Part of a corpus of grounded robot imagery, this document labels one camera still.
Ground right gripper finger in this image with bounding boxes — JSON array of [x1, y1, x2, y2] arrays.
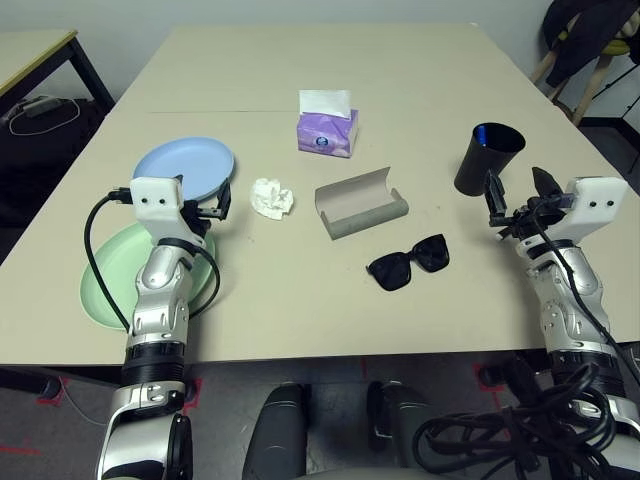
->
[[483, 169, 506, 224], [530, 167, 564, 202]]

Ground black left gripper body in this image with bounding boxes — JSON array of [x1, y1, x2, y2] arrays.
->
[[180, 198, 225, 246]]

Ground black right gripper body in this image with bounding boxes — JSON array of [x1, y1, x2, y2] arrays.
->
[[492, 194, 572, 242]]

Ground white tissue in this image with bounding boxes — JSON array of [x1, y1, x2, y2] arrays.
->
[[249, 177, 296, 221]]

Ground green plastic plate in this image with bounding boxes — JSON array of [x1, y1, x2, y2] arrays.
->
[[79, 222, 217, 331]]

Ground black sunglasses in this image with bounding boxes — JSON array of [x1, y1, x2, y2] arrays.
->
[[366, 233, 450, 293]]

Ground grey glasses case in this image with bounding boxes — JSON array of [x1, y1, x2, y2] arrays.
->
[[313, 167, 409, 241]]

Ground blue plastic plate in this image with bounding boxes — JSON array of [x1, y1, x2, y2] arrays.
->
[[132, 136, 236, 204]]

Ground black plastic cup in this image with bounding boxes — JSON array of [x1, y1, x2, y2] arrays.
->
[[453, 121, 526, 197]]

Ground wooden stool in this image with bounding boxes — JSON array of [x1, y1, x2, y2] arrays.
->
[[529, 24, 640, 126]]

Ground purple tissue pack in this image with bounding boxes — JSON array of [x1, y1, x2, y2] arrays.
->
[[297, 89, 360, 160]]

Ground black jacket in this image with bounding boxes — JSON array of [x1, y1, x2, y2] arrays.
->
[[542, 0, 640, 89]]

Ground grey power adapter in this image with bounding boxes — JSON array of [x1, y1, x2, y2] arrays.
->
[[22, 97, 61, 119]]

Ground black table foot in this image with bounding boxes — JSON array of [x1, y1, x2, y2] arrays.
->
[[477, 364, 506, 389], [29, 377, 64, 401]]

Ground beige side table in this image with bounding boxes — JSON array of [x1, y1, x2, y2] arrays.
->
[[0, 29, 116, 121]]

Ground robot left leg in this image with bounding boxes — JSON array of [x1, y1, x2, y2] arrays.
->
[[242, 382, 314, 480]]

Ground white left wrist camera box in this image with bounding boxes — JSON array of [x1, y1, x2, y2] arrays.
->
[[129, 175, 185, 241]]

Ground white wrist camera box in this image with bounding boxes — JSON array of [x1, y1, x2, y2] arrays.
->
[[129, 175, 185, 241], [559, 175, 629, 236]]

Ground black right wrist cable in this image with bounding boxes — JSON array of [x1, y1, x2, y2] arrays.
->
[[527, 197, 631, 371]]

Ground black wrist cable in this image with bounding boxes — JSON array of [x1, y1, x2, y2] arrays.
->
[[527, 197, 631, 371], [83, 187, 222, 334]]

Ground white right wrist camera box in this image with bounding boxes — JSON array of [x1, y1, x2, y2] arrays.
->
[[559, 175, 629, 236]]

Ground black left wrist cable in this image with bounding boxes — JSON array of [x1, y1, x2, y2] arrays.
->
[[83, 187, 222, 334]]

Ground white cable loop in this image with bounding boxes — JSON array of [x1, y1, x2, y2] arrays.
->
[[7, 94, 81, 139]]

